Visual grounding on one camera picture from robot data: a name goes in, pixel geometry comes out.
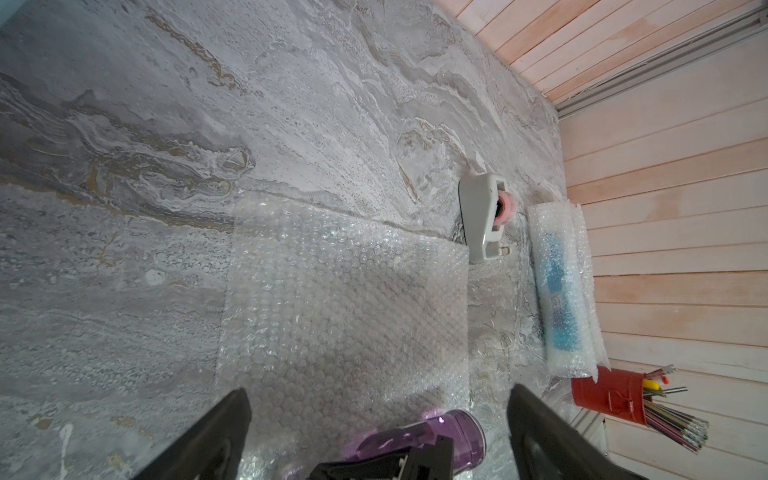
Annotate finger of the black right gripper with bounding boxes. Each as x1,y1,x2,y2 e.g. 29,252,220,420
309,436,454,480

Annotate red pen cup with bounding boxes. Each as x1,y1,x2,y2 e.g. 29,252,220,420
571,366,647,426

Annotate dark purple bottle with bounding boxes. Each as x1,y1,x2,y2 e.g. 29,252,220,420
278,409,488,480

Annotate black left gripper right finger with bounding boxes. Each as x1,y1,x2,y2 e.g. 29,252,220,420
506,384,640,479

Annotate pens in cup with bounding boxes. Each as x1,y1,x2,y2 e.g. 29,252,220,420
642,365,709,454

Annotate blue bottle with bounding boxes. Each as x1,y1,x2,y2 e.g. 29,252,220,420
526,200,612,382

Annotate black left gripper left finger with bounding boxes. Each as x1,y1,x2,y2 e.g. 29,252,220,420
136,388,252,480

